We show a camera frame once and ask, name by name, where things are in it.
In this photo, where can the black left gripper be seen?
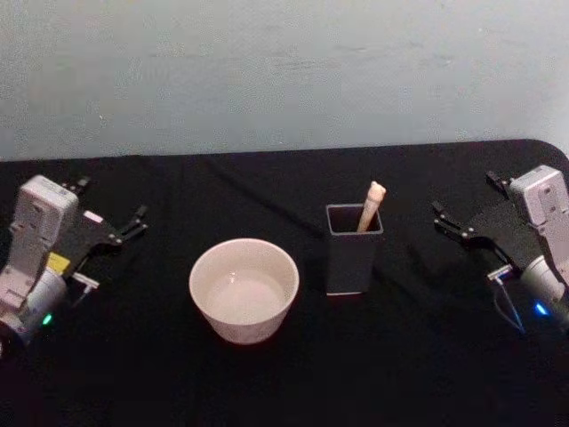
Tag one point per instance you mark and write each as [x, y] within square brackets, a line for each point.
[86, 238]

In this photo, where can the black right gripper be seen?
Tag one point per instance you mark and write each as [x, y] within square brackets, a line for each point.
[507, 233]

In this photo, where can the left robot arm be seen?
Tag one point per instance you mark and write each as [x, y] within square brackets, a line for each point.
[40, 213]

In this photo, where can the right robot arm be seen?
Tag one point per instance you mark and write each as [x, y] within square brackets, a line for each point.
[540, 204]

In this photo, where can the light wooden stick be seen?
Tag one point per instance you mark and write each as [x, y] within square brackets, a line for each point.
[370, 207]

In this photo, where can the black square holder cup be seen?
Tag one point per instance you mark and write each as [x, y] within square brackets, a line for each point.
[350, 262]

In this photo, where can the white round bowl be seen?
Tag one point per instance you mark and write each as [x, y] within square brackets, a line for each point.
[243, 293]

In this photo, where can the black table cloth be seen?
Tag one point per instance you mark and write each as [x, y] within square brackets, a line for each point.
[284, 382]

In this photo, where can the pale wall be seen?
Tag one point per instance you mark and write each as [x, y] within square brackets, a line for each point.
[284, 71]

